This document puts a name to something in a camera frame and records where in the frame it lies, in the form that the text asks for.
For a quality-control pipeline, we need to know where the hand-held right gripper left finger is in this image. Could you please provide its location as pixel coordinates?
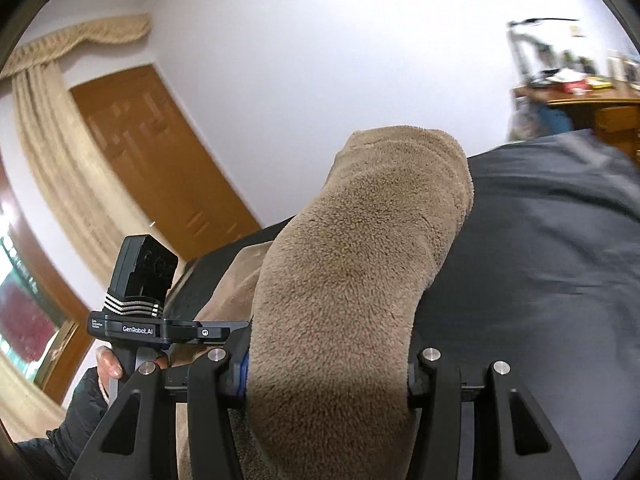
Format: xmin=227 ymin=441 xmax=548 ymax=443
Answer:
xmin=67 ymin=347 xmax=251 ymax=480

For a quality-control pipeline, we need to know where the person's left hand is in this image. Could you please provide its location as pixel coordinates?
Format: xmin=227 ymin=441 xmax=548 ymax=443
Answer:
xmin=95 ymin=347 xmax=124 ymax=397

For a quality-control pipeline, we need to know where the brown fleece garment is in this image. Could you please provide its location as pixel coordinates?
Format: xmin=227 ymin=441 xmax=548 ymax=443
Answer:
xmin=175 ymin=127 xmax=475 ymax=480

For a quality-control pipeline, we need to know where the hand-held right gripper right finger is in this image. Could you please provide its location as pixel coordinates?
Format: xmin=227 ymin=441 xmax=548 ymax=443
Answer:
xmin=407 ymin=347 xmax=583 ymax=480

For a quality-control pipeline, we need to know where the red box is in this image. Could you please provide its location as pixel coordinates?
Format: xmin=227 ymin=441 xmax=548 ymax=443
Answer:
xmin=549 ymin=78 xmax=588 ymax=94

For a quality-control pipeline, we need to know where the wooden desk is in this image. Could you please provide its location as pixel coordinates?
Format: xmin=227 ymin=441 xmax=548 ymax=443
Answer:
xmin=510 ymin=79 xmax=640 ymax=162

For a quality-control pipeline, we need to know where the person's left forearm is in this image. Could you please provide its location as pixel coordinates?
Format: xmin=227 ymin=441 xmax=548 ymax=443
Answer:
xmin=15 ymin=367 xmax=112 ymax=480

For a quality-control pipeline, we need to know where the wooden framed picture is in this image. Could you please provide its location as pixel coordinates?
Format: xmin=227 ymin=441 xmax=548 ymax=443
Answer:
xmin=0 ymin=170 xmax=97 ymax=407

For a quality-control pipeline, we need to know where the blue plastic bag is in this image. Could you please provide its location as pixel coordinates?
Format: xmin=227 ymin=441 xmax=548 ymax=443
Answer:
xmin=506 ymin=104 xmax=576 ymax=144

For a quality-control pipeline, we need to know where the metal desk lamp stand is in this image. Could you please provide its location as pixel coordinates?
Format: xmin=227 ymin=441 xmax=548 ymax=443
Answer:
xmin=506 ymin=16 xmax=581 ymax=87

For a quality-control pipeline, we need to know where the wooden door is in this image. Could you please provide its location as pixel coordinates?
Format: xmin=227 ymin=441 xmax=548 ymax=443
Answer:
xmin=69 ymin=63 xmax=263 ymax=263

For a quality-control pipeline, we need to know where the beige curtain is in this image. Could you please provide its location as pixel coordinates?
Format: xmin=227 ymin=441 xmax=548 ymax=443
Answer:
xmin=0 ymin=12 xmax=190 ymax=272

